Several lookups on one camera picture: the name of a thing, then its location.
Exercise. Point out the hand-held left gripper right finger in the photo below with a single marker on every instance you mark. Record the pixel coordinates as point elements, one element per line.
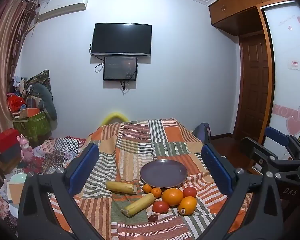
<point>215,170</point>

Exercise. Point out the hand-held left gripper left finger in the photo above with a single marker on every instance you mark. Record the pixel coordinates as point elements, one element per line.
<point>87,162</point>

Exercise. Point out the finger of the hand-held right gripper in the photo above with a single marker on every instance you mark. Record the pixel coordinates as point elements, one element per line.
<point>277,133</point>
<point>250,150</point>

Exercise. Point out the red tomato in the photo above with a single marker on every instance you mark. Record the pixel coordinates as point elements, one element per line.
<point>160,207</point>
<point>190,192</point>

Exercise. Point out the yellow banana piece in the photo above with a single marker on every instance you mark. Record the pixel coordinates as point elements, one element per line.
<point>121,187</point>
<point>138,205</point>

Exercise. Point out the orange with sticker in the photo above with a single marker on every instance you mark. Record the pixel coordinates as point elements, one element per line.
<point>188,205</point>

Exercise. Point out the large orange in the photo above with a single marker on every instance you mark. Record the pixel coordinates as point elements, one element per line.
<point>173,197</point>

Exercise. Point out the dark purple plate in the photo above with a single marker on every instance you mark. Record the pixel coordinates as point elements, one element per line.
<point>163,173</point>

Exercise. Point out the small mandarin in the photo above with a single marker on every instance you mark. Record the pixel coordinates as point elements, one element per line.
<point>147,188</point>
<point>156,192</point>

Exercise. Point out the small dark red fruit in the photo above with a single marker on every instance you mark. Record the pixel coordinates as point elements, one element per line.
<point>153,217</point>

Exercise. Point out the black white checkered cloth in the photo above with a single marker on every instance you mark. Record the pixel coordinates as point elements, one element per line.
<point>70,142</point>

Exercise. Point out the floral quilt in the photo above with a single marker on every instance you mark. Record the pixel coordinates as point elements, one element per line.
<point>47,155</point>

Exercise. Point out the white heart-print sliding door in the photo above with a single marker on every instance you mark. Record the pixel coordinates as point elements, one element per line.
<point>287,92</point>

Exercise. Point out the brown wooden door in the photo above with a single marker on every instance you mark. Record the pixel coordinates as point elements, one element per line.
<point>255,85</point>

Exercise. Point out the striped patchwork blanket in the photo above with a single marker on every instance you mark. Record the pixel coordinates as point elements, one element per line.
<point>140,142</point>

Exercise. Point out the pink toy figure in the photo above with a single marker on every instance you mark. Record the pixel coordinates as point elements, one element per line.
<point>26,150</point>

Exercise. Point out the green storage box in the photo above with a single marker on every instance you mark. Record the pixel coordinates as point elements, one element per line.
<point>32,126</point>

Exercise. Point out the small white door sticker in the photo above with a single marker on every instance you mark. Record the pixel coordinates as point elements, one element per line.
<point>294,64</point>

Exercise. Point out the pale green bowl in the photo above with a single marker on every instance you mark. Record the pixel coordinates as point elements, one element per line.
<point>16,187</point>

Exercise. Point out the grey plush toy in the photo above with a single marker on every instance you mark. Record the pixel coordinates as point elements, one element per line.
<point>43,97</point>

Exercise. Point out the red box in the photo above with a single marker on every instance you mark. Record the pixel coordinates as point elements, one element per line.
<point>5,140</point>

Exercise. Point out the red bag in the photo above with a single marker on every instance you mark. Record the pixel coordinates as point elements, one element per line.
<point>15,103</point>

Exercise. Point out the dark patterned cushion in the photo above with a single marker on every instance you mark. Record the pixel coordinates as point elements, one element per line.
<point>41,77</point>

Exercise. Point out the wooden overhead cabinet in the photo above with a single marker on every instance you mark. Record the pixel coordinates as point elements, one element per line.
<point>240,5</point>

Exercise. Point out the striped curtain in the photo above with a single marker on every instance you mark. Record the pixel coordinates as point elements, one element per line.
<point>5,42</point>

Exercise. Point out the white air conditioner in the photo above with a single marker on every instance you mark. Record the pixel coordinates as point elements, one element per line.
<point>62,5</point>

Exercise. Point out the small black wall monitor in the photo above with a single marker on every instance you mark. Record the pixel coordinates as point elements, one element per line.
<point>120,68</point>

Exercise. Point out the black wall television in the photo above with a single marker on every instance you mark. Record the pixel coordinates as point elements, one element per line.
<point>122,38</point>

